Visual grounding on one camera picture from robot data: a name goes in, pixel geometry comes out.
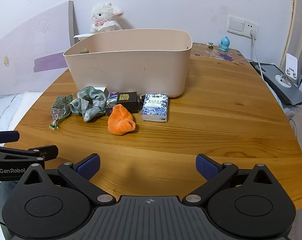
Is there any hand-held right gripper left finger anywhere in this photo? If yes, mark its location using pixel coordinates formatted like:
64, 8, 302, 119
19, 153, 117, 205

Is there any grey laptop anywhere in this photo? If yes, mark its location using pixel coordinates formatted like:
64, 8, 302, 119
250, 61, 302, 106

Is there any lilac bed headboard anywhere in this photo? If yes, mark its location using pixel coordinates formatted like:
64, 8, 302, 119
0, 0, 77, 97

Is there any green plaid scrunchie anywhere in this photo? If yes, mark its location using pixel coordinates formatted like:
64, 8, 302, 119
69, 85, 109, 123

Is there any white power cable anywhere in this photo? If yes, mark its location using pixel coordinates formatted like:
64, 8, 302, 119
249, 29, 267, 81

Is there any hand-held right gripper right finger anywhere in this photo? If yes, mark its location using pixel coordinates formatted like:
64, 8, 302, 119
182, 154, 284, 205

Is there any white wall switch socket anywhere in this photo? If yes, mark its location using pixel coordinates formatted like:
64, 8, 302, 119
227, 15, 259, 40

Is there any orange cloth pouch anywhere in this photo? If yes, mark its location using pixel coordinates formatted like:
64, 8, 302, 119
108, 103, 137, 136

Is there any white bed sheet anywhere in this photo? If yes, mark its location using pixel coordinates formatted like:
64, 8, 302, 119
14, 92, 44, 128

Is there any light blue blanket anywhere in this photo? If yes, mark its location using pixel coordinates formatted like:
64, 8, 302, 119
0, 94, 24, 130

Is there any green seaweed snack packet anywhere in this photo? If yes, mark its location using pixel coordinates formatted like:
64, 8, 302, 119
50, 94, 74, 130

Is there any grey cloth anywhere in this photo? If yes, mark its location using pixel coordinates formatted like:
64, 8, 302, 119
285, 104, 302, 158

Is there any blue and white tissue pack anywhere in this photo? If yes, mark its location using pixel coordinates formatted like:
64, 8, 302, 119
141, 93, 169, 123

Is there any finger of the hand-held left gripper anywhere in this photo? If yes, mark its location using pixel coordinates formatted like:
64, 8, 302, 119
0, 145, 59, 168
0, 130, 20, 144

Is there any blue bird figurine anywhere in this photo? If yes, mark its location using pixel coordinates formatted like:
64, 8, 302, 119
218, 36, 231, 52

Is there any beige plastic storage bin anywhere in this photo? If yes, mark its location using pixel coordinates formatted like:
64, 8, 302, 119
63, 28, 193, 98

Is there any white plush lamb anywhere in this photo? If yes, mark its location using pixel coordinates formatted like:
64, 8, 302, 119
90, 2, 124, 34

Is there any white phone stand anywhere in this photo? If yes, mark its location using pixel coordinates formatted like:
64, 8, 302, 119
276, 53, 301, 88

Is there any black and purple box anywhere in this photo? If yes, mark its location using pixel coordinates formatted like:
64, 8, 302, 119
105, 91, 144, 117

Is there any white paper sheet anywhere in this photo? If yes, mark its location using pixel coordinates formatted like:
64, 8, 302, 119
73, 33, 92, 45

